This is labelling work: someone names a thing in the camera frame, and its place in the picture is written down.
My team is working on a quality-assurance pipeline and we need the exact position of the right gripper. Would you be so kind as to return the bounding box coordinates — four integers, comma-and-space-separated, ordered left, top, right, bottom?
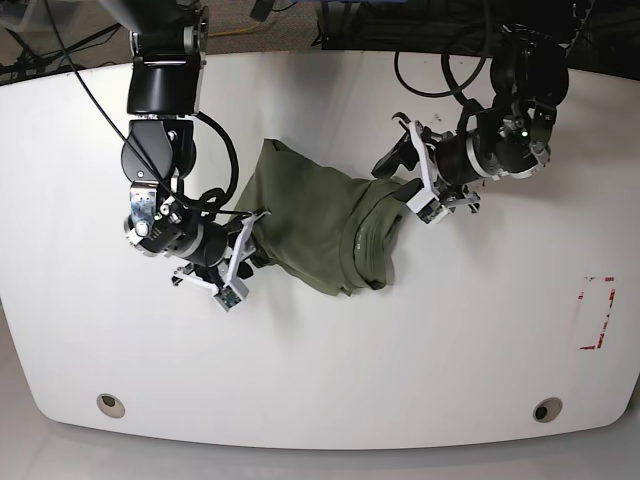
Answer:
184, 222, 273, 279

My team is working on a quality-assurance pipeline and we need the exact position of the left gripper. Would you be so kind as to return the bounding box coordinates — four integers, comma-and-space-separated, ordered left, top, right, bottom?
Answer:
371, 132, 488, 204

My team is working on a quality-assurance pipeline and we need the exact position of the olive green T-shirt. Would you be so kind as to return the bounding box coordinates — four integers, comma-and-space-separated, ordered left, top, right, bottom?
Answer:
236, 139, 404, 296

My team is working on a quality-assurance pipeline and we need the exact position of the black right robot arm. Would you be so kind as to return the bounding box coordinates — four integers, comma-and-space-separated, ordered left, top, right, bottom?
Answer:
102, 1, 248, 286

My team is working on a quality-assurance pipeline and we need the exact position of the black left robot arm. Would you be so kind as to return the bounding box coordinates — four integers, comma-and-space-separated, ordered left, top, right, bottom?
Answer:
418, 24, 569, 209

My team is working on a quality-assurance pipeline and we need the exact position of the red tape rectangle marking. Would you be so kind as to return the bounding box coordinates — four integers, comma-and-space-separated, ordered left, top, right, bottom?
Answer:
573, 276, 617, 351

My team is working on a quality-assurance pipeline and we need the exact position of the black tripod stand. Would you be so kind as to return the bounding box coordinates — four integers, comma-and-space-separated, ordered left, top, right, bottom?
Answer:
0, 19, 121, 84

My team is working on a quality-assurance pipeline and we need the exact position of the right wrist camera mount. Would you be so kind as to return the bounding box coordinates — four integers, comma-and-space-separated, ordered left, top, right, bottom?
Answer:
171, 208, 271, 311

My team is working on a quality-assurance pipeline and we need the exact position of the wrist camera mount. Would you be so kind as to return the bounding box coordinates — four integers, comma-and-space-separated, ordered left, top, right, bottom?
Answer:
171, 208, 271, 311
392, 112, 480, 225

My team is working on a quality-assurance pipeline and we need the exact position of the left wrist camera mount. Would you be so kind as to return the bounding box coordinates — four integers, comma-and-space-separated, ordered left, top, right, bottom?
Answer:
392, 112, 480, 225

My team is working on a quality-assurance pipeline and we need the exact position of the black cable loop right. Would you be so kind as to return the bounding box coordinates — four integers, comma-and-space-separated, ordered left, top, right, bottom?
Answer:
393, 0, 494, 99

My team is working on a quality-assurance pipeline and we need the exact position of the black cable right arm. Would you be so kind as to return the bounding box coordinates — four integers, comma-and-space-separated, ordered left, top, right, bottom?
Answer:
42, 0, 240, 214

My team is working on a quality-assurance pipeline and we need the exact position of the left table cable grommet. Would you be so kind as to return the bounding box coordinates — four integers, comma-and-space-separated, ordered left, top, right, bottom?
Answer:
96, 393, 126, 419

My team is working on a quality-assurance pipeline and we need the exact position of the table cable grommet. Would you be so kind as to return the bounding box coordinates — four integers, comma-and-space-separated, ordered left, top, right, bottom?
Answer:
533, 397, 563, 423
96, 393, 126, 419

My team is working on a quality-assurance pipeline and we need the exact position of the yellow cable on floor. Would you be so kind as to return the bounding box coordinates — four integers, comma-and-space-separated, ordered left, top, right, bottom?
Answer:
207, 18, 261, 41

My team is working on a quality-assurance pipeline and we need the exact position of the right table cable grommet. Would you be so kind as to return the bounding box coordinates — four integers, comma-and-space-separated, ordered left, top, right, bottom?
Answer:
533, 397, 563, 423

